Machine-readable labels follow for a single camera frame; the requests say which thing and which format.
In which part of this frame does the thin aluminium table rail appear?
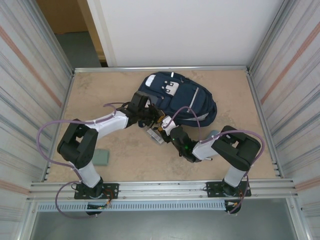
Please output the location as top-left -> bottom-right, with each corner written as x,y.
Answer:
73,65 -> 251,74

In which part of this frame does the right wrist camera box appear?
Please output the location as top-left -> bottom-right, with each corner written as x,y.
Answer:
160,117 -> 174,131

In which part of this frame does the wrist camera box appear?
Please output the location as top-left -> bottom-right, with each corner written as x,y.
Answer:
160,117 -> 174,131
130,91 -> 152,112

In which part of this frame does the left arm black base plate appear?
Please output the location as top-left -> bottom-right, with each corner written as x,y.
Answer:
74,183 -> 120,200

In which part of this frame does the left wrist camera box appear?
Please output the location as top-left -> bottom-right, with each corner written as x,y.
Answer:
130,91 -> 152,112

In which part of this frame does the grey slotted cable duct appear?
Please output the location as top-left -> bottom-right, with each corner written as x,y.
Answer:
36,199 -> 227,212

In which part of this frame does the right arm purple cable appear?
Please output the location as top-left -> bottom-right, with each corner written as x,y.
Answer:
168,106 -> 266,215

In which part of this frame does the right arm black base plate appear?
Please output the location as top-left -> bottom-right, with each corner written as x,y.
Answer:
206,181 -> 252,198

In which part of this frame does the green sponge block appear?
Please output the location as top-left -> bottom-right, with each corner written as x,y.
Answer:
93,148 -> 111,167

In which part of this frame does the white door frame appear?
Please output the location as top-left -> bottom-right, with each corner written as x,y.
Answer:
86,0 -> 118,68

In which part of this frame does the navy blue backpack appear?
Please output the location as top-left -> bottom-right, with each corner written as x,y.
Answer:
136,71 -> 218,128

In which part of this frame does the wide aluminium mounting rail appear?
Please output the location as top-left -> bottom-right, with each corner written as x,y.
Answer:
28,177 -> 300,201

